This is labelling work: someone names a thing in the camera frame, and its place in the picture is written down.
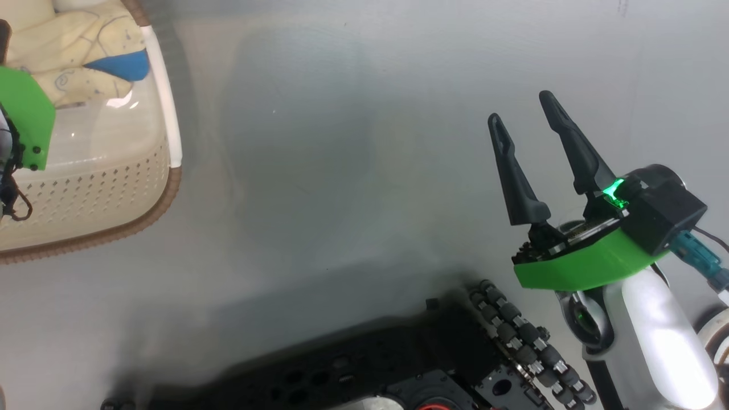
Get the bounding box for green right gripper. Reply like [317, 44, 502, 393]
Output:
[488, 90, 668, 292]

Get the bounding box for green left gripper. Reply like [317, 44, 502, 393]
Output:
[0, 20, 56, 171]

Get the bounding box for cream printed garment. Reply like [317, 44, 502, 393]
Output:
[0, 0, 151, 109]

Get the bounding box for cream perforated laundry basket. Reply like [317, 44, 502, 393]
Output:
[0, 0, 183, 265]

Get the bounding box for thin black left gripper cable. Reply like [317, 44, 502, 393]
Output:
[0, 162, 33, 222]

